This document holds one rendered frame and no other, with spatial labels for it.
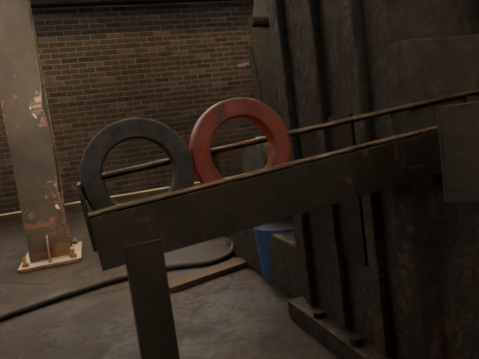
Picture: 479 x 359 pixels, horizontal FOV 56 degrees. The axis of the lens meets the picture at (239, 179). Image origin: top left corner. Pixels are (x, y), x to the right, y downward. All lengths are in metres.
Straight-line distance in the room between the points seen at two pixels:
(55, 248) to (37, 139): 0.74
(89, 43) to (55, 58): 0.51
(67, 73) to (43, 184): 3.80
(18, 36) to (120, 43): 3.76
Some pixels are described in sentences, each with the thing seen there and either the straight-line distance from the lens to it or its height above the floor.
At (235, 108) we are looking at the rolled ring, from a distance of 0.80.
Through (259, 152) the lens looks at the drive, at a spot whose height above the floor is 0.61.
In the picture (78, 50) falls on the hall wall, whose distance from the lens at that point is 6.98.
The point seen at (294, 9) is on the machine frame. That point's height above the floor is 1.08.
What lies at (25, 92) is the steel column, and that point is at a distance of 3.32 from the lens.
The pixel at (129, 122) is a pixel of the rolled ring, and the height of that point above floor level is 0.76.
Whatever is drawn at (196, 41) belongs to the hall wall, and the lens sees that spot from 7.22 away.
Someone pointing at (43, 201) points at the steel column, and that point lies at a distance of 3.30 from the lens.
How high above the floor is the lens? 0.72
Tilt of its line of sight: 6 degrees down
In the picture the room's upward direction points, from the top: 8 degrees counter-clockwise
